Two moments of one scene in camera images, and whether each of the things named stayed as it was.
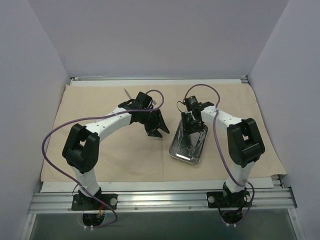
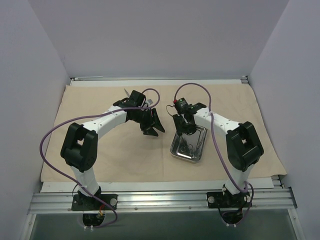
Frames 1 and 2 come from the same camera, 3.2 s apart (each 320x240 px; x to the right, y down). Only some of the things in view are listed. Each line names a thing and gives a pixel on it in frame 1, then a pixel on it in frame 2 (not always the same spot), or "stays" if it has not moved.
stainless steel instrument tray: (188, 148) stays
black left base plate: (80, 202) stays
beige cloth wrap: (125, 151) stays
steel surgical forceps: (193, 154) -> (185, 147)
